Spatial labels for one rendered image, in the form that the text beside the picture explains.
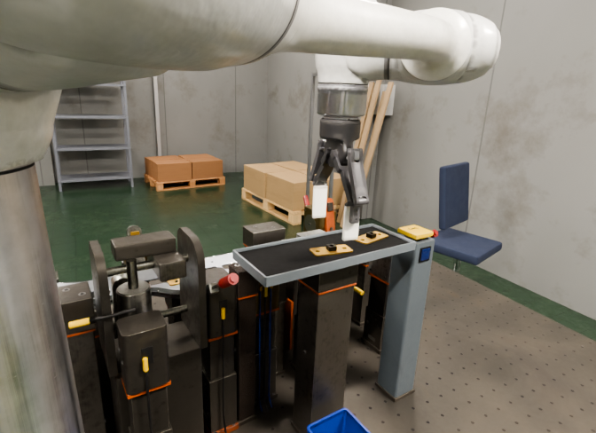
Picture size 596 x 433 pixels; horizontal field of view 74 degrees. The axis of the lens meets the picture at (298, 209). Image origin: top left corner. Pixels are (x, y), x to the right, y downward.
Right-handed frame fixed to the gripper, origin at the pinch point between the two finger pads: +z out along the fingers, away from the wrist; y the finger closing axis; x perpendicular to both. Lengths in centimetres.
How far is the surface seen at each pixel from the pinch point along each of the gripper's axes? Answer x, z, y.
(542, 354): -79, 52, 3
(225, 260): 14.0, 22.0, 36.6
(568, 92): -252, -31, 134
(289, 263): 10.3, 6.0, -3.2
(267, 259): 13.7, 6.0, -0.5
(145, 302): 35.6, 13.5, 3.9
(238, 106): -136, 7, 641
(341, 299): -2.2, 16.4, -2.0
